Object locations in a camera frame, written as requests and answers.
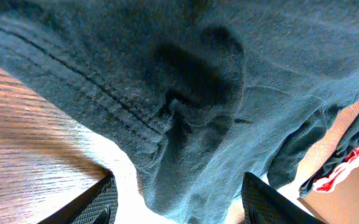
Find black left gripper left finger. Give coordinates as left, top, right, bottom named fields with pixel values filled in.
left=39, top=172, right=118, bottom=224

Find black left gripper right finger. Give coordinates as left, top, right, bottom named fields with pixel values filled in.
left=241, top=172, right=324, bottom=224

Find dark green t-shirt white letters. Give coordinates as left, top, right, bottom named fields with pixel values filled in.
left=0, top=0, right=359, bottom=223

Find red t-shirt white letters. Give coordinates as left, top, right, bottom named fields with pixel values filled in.
left=312, top=147, right=359, bottom=193

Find black garment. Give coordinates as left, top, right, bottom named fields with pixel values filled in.
left=299, top=114, right=359, bottom=197

